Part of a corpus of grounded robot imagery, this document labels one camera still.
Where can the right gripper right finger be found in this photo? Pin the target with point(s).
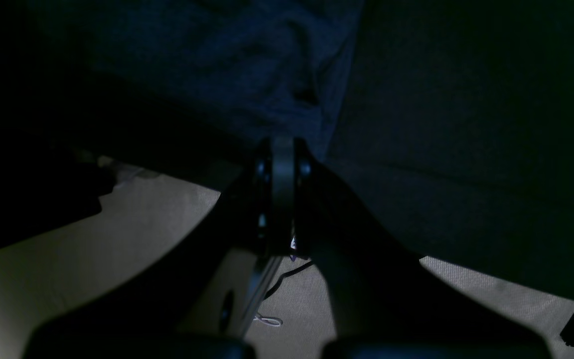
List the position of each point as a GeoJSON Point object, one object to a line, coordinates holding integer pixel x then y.
{"type": "Point", "coordinates": [385, 304]}

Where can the dark grey long-sleeve T-shirt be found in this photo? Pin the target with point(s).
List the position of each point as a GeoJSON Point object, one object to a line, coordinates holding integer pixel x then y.
{"type": "Point", "coordinates": [246, 68]}

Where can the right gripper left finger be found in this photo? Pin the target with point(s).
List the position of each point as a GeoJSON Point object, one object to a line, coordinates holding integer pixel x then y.
{"type": "Point", "coordinates": [197, 300]}

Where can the black table cloth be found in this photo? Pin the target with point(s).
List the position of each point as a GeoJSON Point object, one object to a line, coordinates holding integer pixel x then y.
{"type": "Point", "coordinates": [456, 129]}

